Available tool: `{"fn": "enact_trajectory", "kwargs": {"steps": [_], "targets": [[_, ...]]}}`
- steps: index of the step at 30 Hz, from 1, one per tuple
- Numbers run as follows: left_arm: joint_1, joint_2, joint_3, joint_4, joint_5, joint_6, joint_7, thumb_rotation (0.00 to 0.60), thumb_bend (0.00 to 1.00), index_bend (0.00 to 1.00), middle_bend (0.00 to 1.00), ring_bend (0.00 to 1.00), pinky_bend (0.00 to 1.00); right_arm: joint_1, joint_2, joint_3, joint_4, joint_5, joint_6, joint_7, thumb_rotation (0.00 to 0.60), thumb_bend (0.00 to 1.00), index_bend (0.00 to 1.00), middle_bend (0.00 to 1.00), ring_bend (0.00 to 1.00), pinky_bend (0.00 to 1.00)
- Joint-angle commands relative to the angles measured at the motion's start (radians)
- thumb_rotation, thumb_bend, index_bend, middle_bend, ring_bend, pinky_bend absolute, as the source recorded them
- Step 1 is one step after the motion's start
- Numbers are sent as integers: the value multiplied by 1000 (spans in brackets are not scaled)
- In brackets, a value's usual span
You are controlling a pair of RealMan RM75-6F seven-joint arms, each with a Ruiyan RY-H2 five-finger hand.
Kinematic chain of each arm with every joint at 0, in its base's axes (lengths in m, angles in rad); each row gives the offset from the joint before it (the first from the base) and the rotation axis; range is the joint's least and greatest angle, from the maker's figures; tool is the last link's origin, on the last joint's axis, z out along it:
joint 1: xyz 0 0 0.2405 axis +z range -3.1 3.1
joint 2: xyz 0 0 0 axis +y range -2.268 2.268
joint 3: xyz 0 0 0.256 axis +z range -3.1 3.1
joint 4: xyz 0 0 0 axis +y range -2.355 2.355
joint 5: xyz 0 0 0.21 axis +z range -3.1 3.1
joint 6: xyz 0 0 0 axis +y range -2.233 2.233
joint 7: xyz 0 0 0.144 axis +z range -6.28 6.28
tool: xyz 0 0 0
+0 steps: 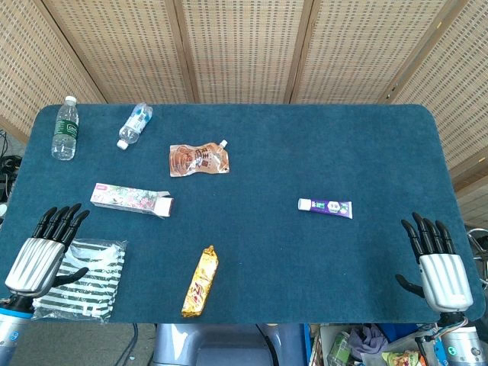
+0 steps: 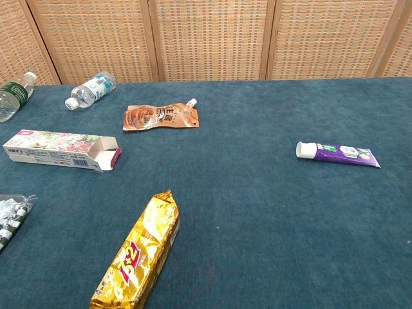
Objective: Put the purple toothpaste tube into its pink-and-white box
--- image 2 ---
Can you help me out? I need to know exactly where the purple toothpaste tube white cap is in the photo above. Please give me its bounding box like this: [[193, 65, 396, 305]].
[[295, 141, 382, 169]]

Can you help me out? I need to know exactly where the floral toothpaste carton box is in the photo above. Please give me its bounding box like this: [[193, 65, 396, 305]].
[[2, 129, 123, 172]]

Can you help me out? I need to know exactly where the orange spout pouch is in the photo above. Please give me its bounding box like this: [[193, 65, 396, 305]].
[[122, 98, 200, 132]]

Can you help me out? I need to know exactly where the teal carpet table mat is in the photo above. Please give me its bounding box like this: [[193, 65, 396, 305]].
[[0, 77, 412, 309]]

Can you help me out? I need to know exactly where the gold foil biscuit pack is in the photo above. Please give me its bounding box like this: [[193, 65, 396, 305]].
[[89, 189, 180, 309]]

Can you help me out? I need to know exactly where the woven wooden folding screen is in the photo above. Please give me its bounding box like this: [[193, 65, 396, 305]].
[[0, 0, 412, 86]]

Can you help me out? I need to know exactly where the blue label water bottle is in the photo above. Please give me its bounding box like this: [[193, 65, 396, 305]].
[[64, 71, 117, 111]]

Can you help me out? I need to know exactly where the green label water bottle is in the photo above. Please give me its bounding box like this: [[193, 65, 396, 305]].
[[0, 71, 37, 123]]

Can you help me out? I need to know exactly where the striped shirt in plastic bag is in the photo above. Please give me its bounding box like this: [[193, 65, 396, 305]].
[[0, 194, 38, 255]]

